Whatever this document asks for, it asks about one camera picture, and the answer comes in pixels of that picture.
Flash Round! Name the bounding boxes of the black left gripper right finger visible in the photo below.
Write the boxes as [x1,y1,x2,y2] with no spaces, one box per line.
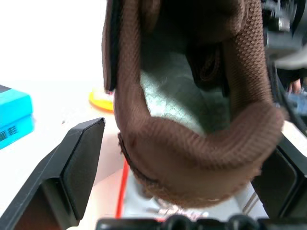
[251,133,307,230]

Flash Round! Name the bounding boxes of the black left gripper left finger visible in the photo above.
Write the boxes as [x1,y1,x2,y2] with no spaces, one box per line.
[0,117,106,230]

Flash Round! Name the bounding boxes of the brown mesh shoe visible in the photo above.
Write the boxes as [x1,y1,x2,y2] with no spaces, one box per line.
[101,0,285,209]

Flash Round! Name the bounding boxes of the yellow round object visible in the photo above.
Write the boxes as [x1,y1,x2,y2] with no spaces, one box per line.
[88,87,115,112]

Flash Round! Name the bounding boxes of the blue cardboard box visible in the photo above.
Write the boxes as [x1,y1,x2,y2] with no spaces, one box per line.
[0,84,35,150]

